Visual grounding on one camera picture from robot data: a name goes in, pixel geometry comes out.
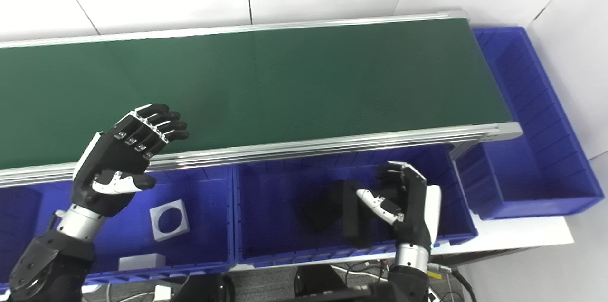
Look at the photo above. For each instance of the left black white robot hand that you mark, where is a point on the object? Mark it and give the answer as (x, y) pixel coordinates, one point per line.
(109, 164)

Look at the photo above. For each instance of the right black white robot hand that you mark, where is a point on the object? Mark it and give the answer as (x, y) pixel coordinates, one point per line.
(418, 216)

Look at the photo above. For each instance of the black cylinder-on-block part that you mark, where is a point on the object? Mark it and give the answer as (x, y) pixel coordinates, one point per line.
(356, 226)
(318, 214)

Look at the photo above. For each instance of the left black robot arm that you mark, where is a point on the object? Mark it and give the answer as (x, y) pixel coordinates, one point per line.
(47, 264)

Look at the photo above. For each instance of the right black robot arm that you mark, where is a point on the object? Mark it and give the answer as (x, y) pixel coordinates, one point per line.
(403, 287)

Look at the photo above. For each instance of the white square part with hole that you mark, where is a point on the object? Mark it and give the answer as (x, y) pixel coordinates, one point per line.
(183, 226)

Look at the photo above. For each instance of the blue plastic bin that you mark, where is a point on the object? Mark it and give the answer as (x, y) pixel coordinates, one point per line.
(522, 174)
(270, 207)
(199, 207)

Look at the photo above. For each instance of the white block part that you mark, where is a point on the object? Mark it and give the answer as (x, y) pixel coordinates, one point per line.
(141, 261)

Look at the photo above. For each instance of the green conveyor belt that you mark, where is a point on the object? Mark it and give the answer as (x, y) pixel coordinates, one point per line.
(285, 83)
(332, 145)

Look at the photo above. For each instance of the black robot lower body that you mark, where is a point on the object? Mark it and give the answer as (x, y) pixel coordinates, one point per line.
(318, 287)

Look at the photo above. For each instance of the white power adapter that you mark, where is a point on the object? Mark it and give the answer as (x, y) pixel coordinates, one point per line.
(162, 293)

